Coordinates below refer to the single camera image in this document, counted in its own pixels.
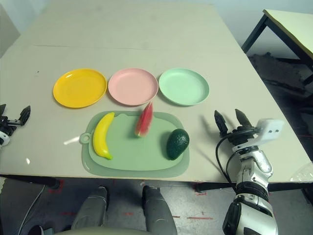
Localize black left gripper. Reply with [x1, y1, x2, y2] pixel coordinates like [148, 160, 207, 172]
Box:
[0, 104, 31, 137]

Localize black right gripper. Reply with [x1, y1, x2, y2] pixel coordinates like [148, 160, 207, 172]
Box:
[214, 109, 257, 147]

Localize dark green avocado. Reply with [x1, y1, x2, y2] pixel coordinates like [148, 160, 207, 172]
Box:
[166, 128, 190, 161]

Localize red watermelon slice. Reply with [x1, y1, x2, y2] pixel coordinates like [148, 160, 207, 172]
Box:
[134, 101, 154, 138]

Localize yellow toy banana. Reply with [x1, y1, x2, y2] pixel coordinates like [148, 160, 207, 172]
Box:
[92, 112, 115, 161]

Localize mint green plastic plate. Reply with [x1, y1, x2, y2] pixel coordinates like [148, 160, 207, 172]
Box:
[158, 68, 210, 107]

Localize yellow plastic plate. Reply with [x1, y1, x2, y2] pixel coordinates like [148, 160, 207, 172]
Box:
[53, 68, 108, 109]

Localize clear plastic bag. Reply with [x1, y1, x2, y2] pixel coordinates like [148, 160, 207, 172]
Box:
[291, 163, 313, 183]

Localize green cutting board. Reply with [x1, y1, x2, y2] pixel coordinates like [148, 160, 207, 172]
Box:
[78, 111, 191, 177]

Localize pink plastic plate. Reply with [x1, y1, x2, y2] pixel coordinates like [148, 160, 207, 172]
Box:
[108, 68, 158, 106]

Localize black-framed side table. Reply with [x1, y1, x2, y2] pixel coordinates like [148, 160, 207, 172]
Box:
[242, 9, 313, 85]

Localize grey right robot leg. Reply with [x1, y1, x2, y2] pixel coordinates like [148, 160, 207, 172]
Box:
[142, 185, 178, 235]

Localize grey robot leg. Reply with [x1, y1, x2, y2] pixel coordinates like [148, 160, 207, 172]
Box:
[70, 186, 109, 231]
[142, 185, 178, 235]

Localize grey left robot leg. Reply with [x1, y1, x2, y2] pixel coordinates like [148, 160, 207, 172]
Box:
[70, 186, 109, 231]

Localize grey robot torso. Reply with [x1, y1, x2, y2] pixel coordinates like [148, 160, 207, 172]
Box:
[52, 226, 147, 235]

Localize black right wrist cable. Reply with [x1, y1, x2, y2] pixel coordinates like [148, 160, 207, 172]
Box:
[215, 133, 245, 193]

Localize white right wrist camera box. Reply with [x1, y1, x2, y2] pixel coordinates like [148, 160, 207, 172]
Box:
[254, 118, 286, 149]

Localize white floor cable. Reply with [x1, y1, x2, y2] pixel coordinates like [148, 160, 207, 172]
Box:
[21, 185, 46, 235]

